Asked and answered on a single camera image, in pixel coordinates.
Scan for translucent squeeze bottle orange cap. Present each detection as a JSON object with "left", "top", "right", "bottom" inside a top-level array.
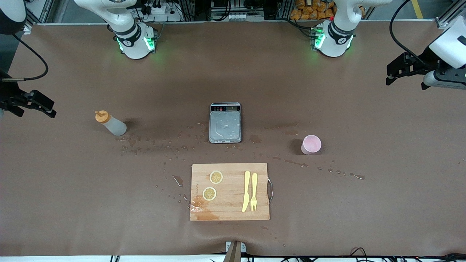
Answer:
[{"left": 95, "top": 110, "right": 127, "bottom": 136}]

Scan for pink plastic cup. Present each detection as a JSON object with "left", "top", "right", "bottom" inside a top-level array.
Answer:
[{"left": 301, "top": 135, "right": 322, "bottom": 155}]

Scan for orange snack packages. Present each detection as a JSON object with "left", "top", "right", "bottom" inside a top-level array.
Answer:
[{"left": 290, "top": 0, "right": 337, "bottom": 20}]

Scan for white power strip with plugs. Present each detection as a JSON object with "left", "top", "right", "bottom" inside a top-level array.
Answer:
[{"left": 143, "top": 0, "right": 183, "bottom": 22}]

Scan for white socket strip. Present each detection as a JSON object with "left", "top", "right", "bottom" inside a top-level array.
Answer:
[{"left": 212, "top": 12, "right": 265, "bottom": 21}]

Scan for grey digital kitchen scale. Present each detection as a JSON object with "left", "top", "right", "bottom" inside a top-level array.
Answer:
[{"left": 209, "top": 102, "right": 242, "bottom": 143}]

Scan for yellow plastic fork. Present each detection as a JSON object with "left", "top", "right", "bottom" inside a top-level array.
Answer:
[{"left": 250, "top": 172, "right": 258, "bottom": 212}]

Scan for yellow plastic knife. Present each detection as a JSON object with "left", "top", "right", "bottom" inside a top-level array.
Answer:
[{"left": 242, "top": 170, "right": 251, "bottom": 213}]

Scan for wooden cutting board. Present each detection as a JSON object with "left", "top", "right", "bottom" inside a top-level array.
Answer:
[{"left": 190, "top": 163, "right": 273, "bottom": 221}]

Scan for aluminium frame post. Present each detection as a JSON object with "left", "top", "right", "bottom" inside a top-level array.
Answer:
[
  {"left": 436, "top": 7, "right": 466, "bottom": 29},
  {"left": 24, "top": 0, "right": 55, "bottom": 35}
]

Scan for black cable bundle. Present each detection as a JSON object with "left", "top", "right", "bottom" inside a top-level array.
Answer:
[{"left": 349, "top": 247, "right": 466, "bottom": 262}]

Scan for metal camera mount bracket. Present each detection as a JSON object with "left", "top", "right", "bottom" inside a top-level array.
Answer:
[{"left": 225, "top": 241, "right": 246, "bottom": 262}]

